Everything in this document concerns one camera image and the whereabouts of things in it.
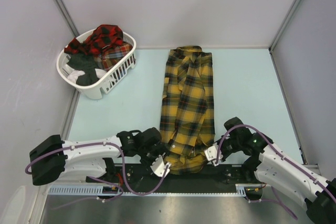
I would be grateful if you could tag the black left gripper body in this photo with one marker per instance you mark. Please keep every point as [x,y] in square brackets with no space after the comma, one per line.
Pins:
[149,154]

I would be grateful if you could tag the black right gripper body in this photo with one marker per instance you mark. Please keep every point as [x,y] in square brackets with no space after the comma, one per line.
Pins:
[228,146]

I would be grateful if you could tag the yellow plaid long sleeve shirt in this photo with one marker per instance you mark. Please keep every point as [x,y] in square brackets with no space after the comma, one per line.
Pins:
[187,122]

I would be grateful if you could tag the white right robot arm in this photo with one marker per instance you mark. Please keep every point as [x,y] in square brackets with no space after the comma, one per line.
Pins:
[268,164]

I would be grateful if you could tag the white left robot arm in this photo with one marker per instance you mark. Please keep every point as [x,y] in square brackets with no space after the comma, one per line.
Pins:
[56,159]

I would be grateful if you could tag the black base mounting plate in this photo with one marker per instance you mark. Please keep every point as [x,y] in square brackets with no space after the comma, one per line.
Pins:
[209,179]

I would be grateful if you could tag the red tan plaid shirt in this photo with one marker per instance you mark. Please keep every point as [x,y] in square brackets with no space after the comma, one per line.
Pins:
[108,59]

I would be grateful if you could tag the white plastic laundry basket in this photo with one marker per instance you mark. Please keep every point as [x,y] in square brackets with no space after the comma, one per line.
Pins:
[96,61]

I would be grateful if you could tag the white garment in basket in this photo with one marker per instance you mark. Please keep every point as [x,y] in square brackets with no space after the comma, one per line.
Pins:
[73,76]

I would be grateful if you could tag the dark grey garment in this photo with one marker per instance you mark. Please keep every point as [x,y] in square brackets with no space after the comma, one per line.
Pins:
[87,64]

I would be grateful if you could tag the red black checkered shirt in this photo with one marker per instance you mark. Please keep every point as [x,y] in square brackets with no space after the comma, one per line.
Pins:
[103,38]

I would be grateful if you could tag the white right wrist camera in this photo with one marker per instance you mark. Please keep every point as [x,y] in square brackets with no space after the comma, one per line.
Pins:
[213,154]

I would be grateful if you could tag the white cable duct rail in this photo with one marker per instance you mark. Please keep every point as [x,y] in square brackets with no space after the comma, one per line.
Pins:
[101,191]

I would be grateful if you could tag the aluminium frame rail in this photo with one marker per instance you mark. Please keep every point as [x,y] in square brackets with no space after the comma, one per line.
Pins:
[313,168]

